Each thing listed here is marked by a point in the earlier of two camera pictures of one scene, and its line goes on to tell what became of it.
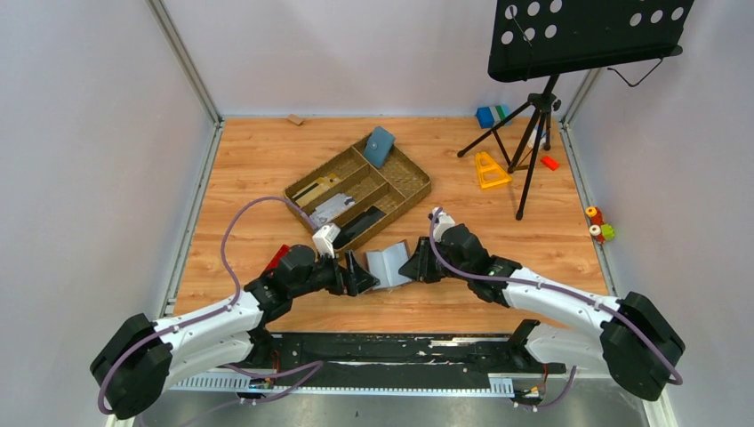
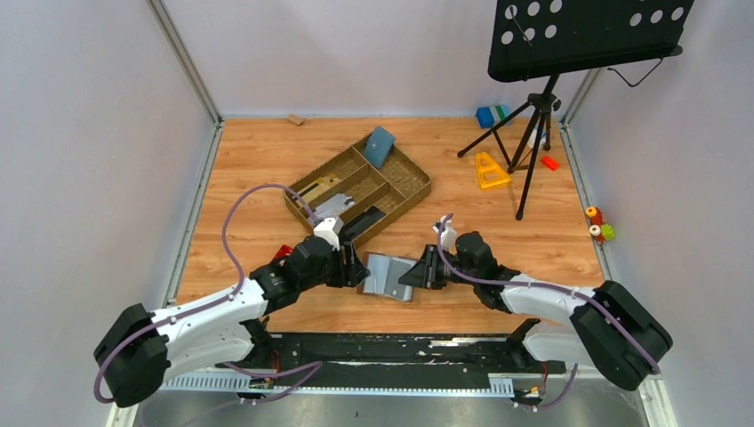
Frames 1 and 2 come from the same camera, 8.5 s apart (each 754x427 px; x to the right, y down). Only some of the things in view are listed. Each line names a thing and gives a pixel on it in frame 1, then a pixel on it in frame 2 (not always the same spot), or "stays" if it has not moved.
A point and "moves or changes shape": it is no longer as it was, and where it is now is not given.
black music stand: [538, 39] stays
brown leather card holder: [385, 264] moves or changes shape
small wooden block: [295, 118] stays
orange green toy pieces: [598, 229] stays
